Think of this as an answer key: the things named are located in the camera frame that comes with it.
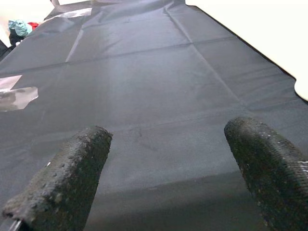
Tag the teal plush toy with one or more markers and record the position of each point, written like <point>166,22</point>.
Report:
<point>20,27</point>

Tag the white plastic table top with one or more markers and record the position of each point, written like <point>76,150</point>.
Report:
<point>264,36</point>

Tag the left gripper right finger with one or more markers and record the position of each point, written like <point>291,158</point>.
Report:
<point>272,173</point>

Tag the clear tape strip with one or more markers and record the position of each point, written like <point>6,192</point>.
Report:
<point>72,13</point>

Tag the clear tape cross patch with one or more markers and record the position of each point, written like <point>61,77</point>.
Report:
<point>19,96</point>

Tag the black floor cloth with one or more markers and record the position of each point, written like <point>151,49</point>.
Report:
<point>144,84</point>

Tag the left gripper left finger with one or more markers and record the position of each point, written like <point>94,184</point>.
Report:
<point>67,180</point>

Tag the red soft item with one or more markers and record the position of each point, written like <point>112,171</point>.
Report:
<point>34,24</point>

